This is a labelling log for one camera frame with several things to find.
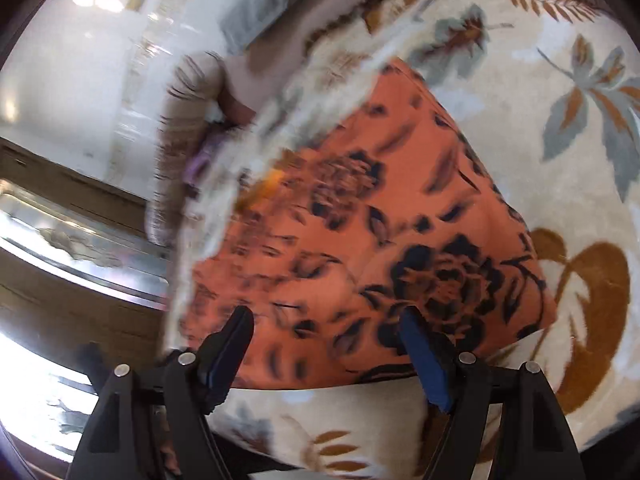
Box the cream leaf-print blanket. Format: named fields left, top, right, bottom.
left=170, top=0, right=640, bottom=480

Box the purple cloth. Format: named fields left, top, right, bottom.
left=182, top=130, right=226, bottom=186

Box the wooden door with stained glass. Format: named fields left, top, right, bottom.
left=0, top=137, right=173, bottom=461

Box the orange floral shirt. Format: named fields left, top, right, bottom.
left=177, top=57, right=558, bottom=391

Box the grey pillow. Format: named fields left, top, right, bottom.
left=220, top=0, right=351, bottom=56

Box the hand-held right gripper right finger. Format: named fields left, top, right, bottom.
left=402, top=306, right=586, bottom=480

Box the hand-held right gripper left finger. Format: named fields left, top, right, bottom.
left=67, top=306, right=255, bottom=480

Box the pink bed sheet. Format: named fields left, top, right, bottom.
left=225, top=0, right=381, bottom=126

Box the striped floral bolster pillow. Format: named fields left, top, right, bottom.
left=145, top=52, right=226, bottom=246

